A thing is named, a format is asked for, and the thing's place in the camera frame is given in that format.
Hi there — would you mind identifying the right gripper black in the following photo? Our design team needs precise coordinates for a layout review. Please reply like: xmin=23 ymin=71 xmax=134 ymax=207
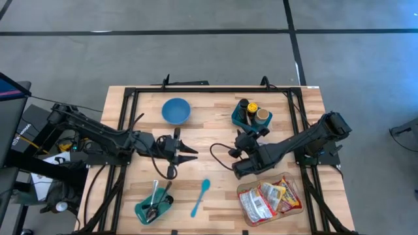
xmin=227 ymin=126 xmax=271 ymax=160

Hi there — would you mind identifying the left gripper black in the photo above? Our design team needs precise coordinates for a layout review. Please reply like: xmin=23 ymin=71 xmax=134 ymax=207
xmin=133 ymin=127 xmax=200 ymax=166

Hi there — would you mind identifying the jar with tan lid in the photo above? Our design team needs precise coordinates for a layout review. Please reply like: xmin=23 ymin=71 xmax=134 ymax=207
xmin=255 ymin=108 xmax=270 ymax=127

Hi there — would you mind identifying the spice jar with yellow lid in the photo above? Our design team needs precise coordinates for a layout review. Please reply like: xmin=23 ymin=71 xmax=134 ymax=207
xmin=246 ymin=102 xmax=259 ymax=118

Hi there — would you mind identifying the clear plastic container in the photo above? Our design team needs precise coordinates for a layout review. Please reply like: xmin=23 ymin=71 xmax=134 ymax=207
xmin=236 ymin=172 xmax=305 ymax=228

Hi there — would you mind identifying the black spoon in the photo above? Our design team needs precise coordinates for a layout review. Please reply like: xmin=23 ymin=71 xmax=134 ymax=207
xmin=147 ymin=181 xmax=173 ymax=223

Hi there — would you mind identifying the blue round bowl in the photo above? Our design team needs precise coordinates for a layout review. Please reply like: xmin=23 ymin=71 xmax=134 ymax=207
xmin=161 ymin=97 xmax=192 ymax=126

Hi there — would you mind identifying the silver metal spoon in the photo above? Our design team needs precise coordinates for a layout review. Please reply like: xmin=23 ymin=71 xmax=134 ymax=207
xmin=141 ymin=195 xmax=175 ymax=211
xmin=145 ymin=179 xmax=160 ymax=224

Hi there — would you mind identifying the teal rectangular dish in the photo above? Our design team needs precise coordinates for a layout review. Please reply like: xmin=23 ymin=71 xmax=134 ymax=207
xmin=134 ymin=186 xmax=175 ymax=226

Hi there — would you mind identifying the red beef ramen pack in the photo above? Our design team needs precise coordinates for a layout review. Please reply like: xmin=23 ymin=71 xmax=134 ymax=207
xmin=238 ymin=187 xmax=276 ymax=225

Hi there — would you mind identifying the red and yellow ramen pack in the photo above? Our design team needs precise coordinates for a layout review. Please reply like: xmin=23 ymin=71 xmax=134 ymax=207
xmin=273 ymin=176 xmax=304 ymax=214

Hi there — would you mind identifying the blue condiment bin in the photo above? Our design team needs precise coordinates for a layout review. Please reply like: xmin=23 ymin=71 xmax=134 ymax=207
xmin=231 ymin=99 xmax=274 ymax=134

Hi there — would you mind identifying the white paper sheet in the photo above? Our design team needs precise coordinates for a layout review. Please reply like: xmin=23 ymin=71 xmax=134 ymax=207
xmin=30 ymin=151 xmax=71 ymax=202

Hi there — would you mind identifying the black equipment box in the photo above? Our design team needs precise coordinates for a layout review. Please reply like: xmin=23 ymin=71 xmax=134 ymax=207
xmin=11 ymin=104 xmax=56 ymax=154

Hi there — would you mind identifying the monitor with blue screen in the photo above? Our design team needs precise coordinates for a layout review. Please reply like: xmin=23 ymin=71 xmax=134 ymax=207
xmin=0 ymin=71 xmax=33 ymax=169

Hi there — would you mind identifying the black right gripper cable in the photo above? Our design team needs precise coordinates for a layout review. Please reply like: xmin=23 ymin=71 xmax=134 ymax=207
xmin=209 ymin=142 xmax=236 ymax=172

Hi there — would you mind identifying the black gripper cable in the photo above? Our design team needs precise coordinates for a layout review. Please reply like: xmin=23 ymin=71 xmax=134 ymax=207
xmin=129 ymin=112 xmax=179 ymax=181
xmin=209 ymin=142 xmax=236 ymax=172

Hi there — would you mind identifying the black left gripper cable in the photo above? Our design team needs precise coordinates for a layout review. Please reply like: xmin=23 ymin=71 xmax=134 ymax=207
xmin=129 ymin=112 xmax=179 ymax=181

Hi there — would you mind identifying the black aluminium table frame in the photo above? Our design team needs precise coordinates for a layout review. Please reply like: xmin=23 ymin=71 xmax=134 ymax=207
xmin=74 ymin=85 xmax=360 ymax=235

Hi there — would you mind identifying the black flat bracket bar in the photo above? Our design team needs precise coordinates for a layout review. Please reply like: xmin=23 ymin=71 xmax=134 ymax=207
xmin=151 ymin=73 xmax=210 ymax=87

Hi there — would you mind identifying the thin black floor cable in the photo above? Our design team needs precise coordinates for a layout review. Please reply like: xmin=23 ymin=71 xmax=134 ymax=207
xmin=31 ymin=95 xmax=104 ymax=114

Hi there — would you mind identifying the yellow cable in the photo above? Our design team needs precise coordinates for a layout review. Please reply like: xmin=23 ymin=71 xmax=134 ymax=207
xmin=18 ymin=134 xmax=45 ymax=153

